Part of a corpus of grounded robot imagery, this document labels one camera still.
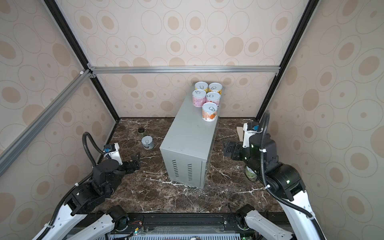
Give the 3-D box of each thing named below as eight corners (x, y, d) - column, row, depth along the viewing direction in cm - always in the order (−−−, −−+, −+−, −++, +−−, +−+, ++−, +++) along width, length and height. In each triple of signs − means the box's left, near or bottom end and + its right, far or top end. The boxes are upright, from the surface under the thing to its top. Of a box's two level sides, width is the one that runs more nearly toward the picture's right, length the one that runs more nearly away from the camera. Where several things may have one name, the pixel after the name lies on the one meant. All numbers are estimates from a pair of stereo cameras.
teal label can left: (142, 149, 103) (139, 144, 99) (144, 140, 109) (142, 135, 104) (153, 149, 103) (151, 144, 99) (155, 140, 109) (153, 135, 104)
